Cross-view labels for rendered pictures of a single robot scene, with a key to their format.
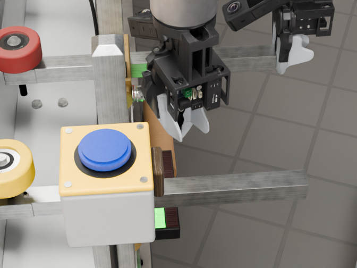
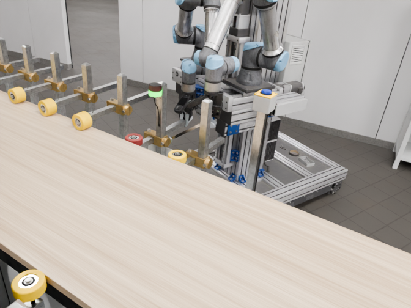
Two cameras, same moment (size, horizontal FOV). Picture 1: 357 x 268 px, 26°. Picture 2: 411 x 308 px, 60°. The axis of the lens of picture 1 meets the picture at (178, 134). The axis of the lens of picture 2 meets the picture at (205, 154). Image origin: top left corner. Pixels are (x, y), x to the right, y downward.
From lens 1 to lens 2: 130 cm
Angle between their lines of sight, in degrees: 46
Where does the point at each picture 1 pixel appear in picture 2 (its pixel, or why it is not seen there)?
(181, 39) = (218, 95)
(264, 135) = not seen: hidden behind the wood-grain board
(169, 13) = (216, 88)
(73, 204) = (271, 100)
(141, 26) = (196, 102)
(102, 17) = (162, 115)
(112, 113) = (208, 120)
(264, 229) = not seen: hidden behind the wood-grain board
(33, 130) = not seen: hidden behind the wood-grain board
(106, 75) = (210, 108)
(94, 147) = (266, 91)
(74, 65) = (148, 140)
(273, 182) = (219, 140)
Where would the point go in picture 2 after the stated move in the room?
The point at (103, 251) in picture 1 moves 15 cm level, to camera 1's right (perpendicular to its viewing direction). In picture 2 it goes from (265, 118) to (282, 109)
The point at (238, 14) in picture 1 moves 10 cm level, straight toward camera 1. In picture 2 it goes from (181, 108) to (195, 114)
